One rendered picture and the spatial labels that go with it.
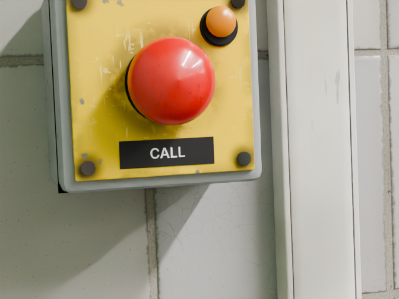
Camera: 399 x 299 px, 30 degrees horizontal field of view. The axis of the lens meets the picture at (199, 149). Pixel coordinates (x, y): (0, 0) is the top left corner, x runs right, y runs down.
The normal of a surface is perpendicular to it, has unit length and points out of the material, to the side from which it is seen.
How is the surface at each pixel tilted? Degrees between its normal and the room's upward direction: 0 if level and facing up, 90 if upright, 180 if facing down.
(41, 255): 90
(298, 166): 90
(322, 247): 90
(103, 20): 90
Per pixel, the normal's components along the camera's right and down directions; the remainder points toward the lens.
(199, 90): 0.39, 0.08
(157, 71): 0.16, 0.00
